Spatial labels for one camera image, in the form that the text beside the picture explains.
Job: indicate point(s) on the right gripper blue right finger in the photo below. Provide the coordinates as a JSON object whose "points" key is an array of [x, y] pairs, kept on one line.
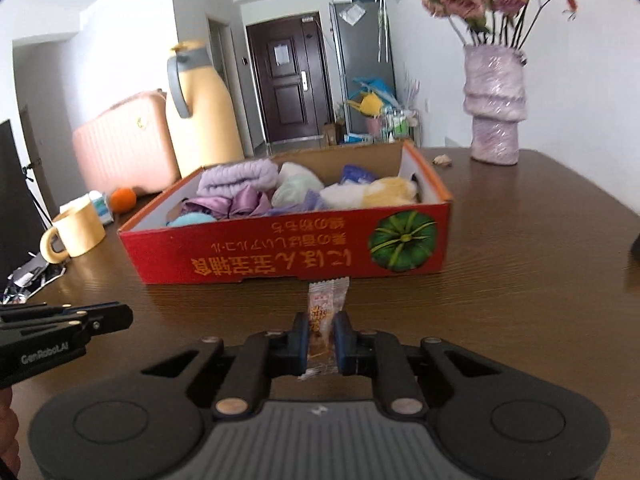
{"points": [[380, 357]]}

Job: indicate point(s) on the purple satin scrunchie bow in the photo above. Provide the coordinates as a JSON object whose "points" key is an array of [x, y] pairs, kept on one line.
{"points": [[249, 202]]}

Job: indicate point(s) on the black paper shopping bag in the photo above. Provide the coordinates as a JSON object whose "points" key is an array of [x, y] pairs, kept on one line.
{"points": [[20, 222]]}

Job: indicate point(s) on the tissue pack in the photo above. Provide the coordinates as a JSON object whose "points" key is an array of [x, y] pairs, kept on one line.
{"points": [[99, 203]]}

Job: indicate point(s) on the small beige crumb object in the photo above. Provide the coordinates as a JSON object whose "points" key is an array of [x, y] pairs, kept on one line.
{"points": [[442, 160]]}

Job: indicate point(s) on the snack candy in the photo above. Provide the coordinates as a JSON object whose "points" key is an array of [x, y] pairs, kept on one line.
{"points": [[325, 300]]}

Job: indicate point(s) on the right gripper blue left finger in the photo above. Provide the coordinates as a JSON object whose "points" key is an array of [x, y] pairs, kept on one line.
{"points": [[247, 371]]}

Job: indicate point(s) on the dark brown entrance door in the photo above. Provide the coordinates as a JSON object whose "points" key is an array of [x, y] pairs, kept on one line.
{"points": [[292, 80]]}

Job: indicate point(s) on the pink small suitcase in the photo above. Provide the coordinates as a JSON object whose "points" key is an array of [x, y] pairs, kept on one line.
{"points": [[128, 146]]}

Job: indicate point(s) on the blue packet in box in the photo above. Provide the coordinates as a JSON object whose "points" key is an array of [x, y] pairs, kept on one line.
{"points": [[353, 174]]}

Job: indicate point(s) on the cluttered storage rack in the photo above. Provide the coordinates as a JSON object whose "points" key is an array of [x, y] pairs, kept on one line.
{"points": [[373, 114]]}

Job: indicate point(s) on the red cardboard box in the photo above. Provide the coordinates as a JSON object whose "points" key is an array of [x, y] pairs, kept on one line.
{"points": [[360, 243]]}

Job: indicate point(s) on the blue plush toy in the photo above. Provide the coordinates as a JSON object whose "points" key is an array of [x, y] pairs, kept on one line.
{"points": [[191, 219]]}

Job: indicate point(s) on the purple textured vase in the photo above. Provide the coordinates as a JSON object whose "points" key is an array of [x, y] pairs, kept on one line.
{"points": [[495, 98]]}

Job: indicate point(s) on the lavender knitted headband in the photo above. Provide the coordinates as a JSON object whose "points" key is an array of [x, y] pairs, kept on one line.
{"points": [[228, 180]]}

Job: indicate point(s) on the plastic wrappers pile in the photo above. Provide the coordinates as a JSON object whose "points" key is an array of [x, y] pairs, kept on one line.
{"points": [[28, 280]]}

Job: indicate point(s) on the orange black card holder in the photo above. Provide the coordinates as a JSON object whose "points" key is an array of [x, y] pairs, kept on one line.
{"points": [[635, 249]]}

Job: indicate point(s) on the grey refrigerator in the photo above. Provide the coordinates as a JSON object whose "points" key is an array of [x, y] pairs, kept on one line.
{"points": [[363, 54]]}

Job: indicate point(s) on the yellow thermos jug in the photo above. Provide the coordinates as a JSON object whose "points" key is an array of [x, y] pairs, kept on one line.
{"points": [[200, 112]]}

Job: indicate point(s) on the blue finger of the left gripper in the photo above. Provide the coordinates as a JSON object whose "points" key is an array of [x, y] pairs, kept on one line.
{"points": [[40, 320]]}

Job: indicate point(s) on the yellow white plush toy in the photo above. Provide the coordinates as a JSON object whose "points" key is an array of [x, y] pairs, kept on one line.
{"points": [[385, 192]]}

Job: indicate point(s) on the mint green soft puff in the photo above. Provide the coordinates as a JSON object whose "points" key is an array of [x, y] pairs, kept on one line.
{"points": [[293, 183]]}

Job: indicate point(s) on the yellow ceramic mug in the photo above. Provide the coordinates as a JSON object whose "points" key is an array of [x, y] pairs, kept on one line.
{"points": [[73, 233]]}

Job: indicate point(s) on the orange fruit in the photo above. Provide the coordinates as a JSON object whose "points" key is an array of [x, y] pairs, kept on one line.
{"points": [[122, 200]]}

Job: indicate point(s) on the person's left hand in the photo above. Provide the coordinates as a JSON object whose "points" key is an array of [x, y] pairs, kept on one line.
{"points": [[9, 447]]}

